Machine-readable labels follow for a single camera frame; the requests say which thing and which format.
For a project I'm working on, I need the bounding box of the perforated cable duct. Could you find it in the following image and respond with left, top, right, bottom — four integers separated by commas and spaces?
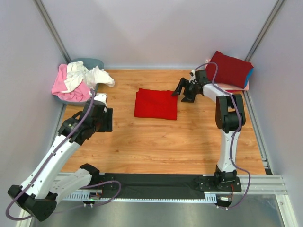
63, 190, 217, 204

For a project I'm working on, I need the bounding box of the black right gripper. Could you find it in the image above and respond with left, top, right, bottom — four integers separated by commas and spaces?
171, 79, 197, 104

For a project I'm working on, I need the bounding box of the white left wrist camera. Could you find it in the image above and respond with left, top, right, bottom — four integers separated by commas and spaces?
90, 93, 107, 106

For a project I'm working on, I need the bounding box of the grey laundry basket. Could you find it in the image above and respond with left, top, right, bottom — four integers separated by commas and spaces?
51, 58, 104, 106

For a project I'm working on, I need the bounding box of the dark red folded t-shirt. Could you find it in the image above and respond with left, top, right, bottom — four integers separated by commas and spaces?
205, 51, 254, 90

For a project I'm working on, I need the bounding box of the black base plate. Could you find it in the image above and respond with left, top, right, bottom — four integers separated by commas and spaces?
90, 173, 241, 198

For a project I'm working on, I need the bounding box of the pink crumpled t-shirt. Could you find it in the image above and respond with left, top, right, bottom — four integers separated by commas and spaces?
51, 64, 90, 103

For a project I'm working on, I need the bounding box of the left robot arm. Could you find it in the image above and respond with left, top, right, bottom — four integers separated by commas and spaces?
8, 101, 113, 221

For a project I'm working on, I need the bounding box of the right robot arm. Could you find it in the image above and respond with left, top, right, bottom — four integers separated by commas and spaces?
172, 70, 246, 191

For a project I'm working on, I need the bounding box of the light pink folded t-shirt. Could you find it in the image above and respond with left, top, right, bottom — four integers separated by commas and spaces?
217, 82, 249, 91

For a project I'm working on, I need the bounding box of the blue folded t-shirt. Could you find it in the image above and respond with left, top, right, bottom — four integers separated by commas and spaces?
244, 68, 254, 90

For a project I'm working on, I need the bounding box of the white crumpled t-shirt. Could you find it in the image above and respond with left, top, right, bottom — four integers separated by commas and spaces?
63, 61, 115, 93

